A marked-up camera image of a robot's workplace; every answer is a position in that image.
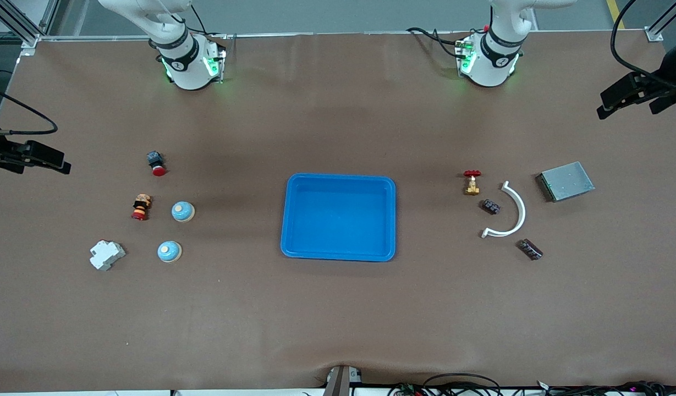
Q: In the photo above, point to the grey metal camera mount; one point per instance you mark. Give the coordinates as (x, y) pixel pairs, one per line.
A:
(340, 382)

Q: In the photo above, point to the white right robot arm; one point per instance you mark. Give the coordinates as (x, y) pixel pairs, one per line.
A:
(183, 60)

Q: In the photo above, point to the grey metal box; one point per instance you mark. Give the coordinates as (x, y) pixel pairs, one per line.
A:
(566, 181)

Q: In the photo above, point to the silver table edge rail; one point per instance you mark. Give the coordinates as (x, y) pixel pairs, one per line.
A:
(343, 33)

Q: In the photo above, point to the white circuit breaker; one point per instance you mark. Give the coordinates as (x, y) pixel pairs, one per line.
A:
(106, 256)

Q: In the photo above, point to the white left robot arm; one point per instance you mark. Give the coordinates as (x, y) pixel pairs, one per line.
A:
(494, 60)

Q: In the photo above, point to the aluminium frame profile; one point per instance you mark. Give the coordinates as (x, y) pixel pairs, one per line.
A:
(32, 37)
(654, 34)

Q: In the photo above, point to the white curved plastic bracket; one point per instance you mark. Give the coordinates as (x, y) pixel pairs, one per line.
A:
(521, 212)

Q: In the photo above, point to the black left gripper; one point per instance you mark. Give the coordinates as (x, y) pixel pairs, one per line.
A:
(674, 70)

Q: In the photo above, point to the red button with dark body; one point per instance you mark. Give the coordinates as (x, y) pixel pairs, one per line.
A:
(157, 164)

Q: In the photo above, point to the blue plastic tray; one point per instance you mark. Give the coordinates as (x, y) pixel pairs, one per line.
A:
(343, 220)

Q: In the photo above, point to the blue desk bell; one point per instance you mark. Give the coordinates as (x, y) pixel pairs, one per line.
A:
(182, 212)
(169, 251)

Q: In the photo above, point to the red black orange push button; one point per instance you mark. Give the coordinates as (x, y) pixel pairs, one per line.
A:
(141, 207)

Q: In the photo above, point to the black capacitor block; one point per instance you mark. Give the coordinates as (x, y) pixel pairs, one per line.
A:
(529, 249)
(492, 207)

